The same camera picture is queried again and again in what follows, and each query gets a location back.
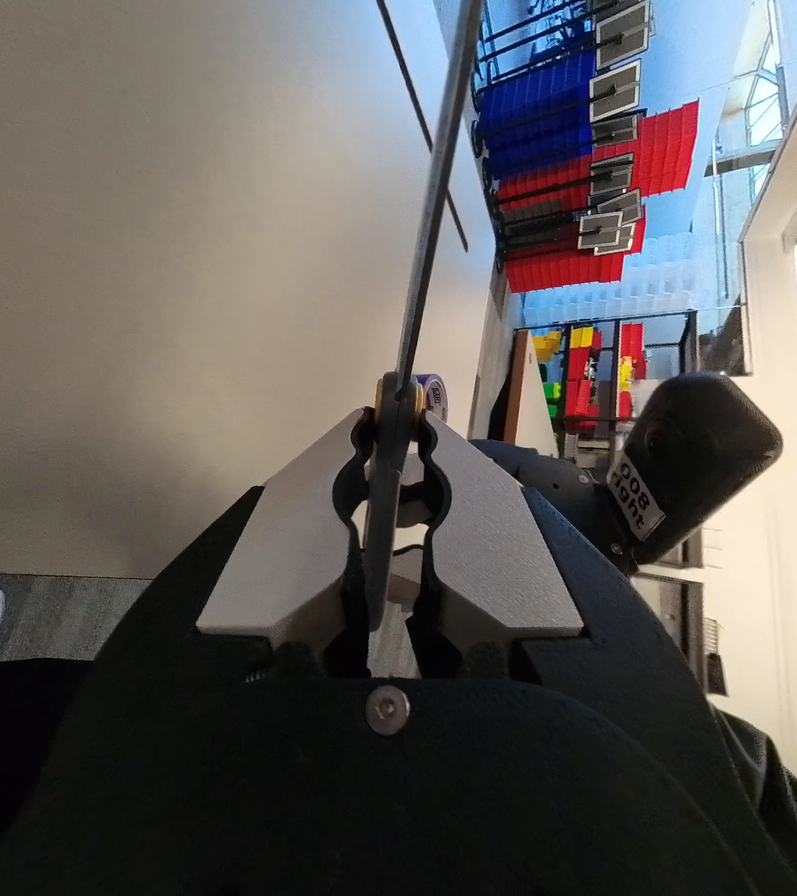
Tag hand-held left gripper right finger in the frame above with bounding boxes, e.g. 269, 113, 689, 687
412, 419, 587, 641

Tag purple tape roll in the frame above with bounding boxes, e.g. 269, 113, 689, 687
416, 373, 450, 422

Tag row of grey metal frames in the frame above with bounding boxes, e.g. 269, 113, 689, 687
577, 0, 655, 256

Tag blue bin cart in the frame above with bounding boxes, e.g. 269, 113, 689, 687
472, 49, 599, 179

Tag red bin cart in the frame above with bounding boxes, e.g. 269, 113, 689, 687
493, 100, 700, 295

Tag shelf with coloured bins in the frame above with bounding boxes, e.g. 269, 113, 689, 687
531, 311, 697, 434

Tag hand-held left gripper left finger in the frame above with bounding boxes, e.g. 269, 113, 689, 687
196, 407, 378, 638

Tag white desk with wood edge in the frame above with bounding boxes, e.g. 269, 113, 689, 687
503, 329, 560, 457

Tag black grey scissors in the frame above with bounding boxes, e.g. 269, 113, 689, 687
362, 0, 487, 631

